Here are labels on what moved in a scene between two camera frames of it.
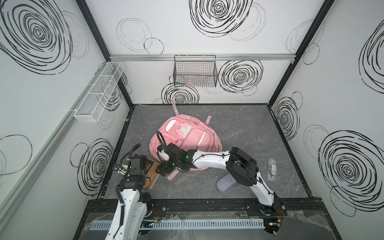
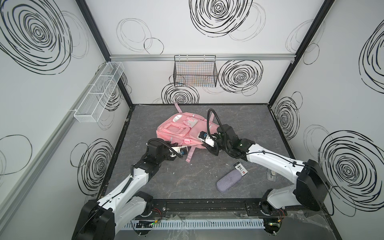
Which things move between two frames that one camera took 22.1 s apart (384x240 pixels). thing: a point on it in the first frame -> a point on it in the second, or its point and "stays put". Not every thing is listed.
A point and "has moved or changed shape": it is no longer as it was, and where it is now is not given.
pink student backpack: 191,132 has moved or changed shape
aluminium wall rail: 217,57 stays put
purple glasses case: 225,183 stays put
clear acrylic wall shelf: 95,98 stays put
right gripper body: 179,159 -> 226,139
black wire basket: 197,71 stays put
